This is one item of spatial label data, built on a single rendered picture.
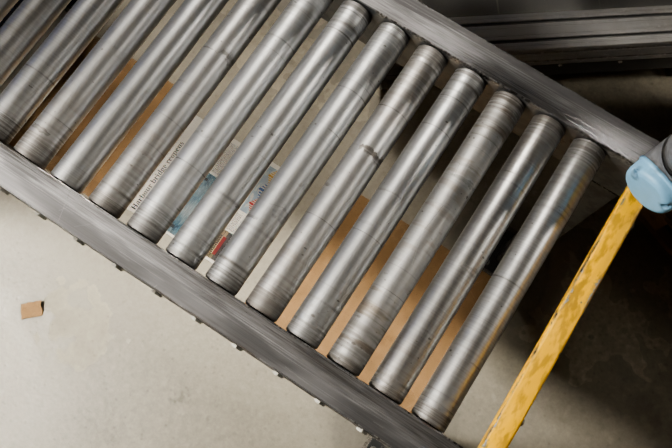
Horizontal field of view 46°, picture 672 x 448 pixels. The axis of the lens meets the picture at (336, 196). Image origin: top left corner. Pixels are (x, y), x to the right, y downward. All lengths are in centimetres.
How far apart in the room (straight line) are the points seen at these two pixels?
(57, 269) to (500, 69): 119
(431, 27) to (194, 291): 50
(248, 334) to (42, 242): 102
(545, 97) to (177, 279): 57
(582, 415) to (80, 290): 118
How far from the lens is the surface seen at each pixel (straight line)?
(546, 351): 106
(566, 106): 117
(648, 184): 106
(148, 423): 188
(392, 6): 119
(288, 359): 104
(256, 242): 107
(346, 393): 104
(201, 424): 186
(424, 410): 105
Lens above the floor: 184
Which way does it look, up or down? 75 degrees down
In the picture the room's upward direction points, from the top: 4 degrees clockwise
